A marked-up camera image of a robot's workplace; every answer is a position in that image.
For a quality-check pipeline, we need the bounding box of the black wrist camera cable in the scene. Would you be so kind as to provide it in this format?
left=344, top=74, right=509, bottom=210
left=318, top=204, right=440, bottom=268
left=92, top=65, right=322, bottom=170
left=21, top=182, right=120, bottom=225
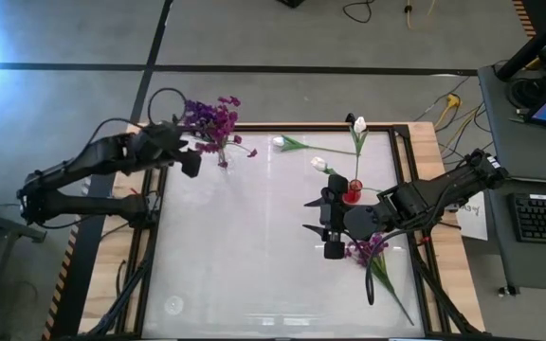
left=146, top=86, right=190, bottom=128
left=348, top=229, right=400, bottom=307

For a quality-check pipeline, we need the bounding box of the black pole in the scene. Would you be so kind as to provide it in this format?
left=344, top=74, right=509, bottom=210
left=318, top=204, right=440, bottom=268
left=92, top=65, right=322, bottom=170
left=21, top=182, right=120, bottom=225
left=494, top=2, right=546, bottom=82

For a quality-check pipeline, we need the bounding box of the yellow cable with plug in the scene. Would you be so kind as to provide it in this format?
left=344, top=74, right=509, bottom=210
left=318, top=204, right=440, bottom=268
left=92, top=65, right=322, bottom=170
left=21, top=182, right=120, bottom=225
left=432, top=93, right=485, bottom=143

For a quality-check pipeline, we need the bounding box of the red glass vase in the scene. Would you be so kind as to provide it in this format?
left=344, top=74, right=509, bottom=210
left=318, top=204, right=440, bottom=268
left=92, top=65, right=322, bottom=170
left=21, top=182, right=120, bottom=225
left=341, top=178, right=365, bottom=206

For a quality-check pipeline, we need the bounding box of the white paper note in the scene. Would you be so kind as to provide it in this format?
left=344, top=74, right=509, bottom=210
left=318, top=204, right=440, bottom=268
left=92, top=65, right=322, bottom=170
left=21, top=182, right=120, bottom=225
left=454, top=192, right=490, bottom=242

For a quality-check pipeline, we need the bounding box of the black diagonal frame brace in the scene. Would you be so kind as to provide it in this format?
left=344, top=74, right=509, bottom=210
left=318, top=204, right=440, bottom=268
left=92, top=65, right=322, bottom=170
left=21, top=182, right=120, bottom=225
left=409, top=255, right=481, bottom=336
left=85, top=255, right=155, bottom=338

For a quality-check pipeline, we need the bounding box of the small clear round disc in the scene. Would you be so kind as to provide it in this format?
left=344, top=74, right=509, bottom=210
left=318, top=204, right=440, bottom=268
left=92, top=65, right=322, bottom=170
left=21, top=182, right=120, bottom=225
left=162, top=295, right=186, bottom=317

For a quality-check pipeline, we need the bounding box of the small black desk foot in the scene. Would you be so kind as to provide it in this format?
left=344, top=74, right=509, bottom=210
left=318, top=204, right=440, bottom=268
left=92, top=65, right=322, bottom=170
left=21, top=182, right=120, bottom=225
left=497, top=282, right=521, bottom=298

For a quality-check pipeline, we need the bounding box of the black left wrist camera cable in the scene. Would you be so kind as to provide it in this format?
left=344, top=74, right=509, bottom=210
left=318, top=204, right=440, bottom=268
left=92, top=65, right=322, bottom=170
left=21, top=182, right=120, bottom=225
left=146, top=86, right=190, bottom=128

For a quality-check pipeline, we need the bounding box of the black platform with striped edge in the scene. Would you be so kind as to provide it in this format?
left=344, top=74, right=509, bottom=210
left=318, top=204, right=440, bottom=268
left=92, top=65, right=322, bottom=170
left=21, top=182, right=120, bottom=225
left=40, top=144, right=130, bottom=341

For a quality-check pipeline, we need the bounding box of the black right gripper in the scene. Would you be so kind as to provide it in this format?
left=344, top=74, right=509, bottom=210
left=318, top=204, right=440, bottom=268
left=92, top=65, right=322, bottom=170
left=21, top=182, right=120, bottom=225
left=301, top=174, right=383, bottom=243

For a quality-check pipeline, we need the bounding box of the clear glass vase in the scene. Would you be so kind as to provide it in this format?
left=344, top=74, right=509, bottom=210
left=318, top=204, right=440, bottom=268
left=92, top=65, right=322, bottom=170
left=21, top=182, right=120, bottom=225
left=213, top=149, right=232, bottom=174

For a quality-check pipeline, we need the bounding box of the black computer keyboard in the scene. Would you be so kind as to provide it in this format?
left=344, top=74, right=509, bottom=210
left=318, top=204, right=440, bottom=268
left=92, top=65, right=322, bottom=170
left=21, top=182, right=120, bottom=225
left=508, top=192, right=546, bottom=247

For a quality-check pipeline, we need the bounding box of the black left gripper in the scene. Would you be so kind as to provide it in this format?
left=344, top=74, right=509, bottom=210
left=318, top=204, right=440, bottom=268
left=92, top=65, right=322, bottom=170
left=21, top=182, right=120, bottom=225
left=133, top=121, right=203, bottom=180

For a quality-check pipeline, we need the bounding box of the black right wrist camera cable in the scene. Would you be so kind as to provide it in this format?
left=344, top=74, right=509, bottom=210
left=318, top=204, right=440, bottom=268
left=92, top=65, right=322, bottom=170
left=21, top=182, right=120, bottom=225
left=348, top=229, right=400, bottom=307

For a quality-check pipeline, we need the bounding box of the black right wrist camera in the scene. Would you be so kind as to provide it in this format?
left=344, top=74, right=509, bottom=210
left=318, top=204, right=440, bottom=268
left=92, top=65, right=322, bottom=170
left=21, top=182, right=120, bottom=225
left=322, top=240, right=346, bottom=260

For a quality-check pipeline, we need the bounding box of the thin yellow floor cable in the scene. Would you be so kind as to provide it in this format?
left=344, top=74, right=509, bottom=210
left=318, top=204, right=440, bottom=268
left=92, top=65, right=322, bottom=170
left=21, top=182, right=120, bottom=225
left=404, top=0, right=439, bottom=31

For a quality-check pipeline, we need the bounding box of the black floor cable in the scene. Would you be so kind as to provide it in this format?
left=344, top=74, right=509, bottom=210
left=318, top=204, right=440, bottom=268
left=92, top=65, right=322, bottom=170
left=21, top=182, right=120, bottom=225
left=341, top=0, right=377, bottom=25

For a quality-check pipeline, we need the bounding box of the black coiled cable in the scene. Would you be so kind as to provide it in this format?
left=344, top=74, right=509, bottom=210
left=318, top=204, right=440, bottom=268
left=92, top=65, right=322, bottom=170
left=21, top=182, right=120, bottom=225
left=504, top=69, right=542, bottom=109

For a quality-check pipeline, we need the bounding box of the grey side desk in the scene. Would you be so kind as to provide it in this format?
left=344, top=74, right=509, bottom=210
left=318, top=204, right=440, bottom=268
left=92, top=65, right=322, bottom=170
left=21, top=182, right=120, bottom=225
left=477, top=63, right=546, bottom=293

